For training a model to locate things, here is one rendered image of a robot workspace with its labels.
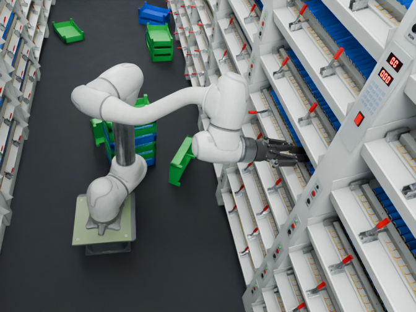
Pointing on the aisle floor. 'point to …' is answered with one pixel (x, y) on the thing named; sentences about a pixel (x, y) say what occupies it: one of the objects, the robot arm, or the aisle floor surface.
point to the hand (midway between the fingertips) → (301, 154)
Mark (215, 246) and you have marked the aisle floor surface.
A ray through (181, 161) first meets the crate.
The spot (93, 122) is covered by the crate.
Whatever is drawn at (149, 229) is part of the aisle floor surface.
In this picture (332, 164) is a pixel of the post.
